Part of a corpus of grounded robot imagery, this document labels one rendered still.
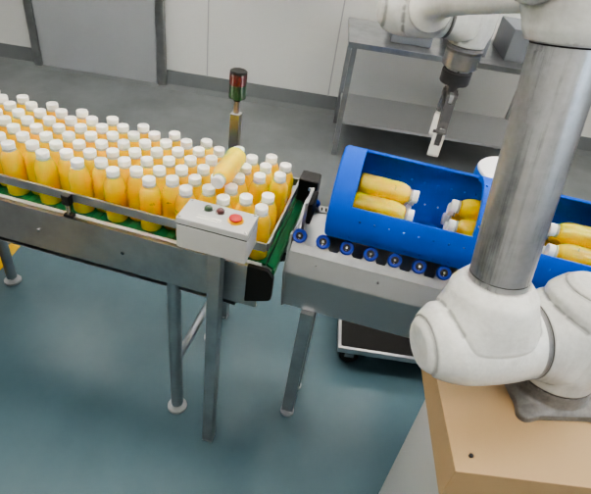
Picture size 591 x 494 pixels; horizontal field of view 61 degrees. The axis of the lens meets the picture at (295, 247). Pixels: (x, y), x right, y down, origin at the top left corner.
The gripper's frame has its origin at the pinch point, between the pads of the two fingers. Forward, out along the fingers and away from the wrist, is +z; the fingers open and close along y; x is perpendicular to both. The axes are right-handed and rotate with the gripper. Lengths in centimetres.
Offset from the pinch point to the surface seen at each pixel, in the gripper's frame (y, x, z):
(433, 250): -14.0, -8.0, 25.8
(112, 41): 285, 271, 97
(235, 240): -34, 44, 24
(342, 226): -14.1, 18.7, 25.6
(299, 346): -9, 24, 86
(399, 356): 28, -19, 117
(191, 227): -34, 57, 24
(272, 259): -17, 37, 42
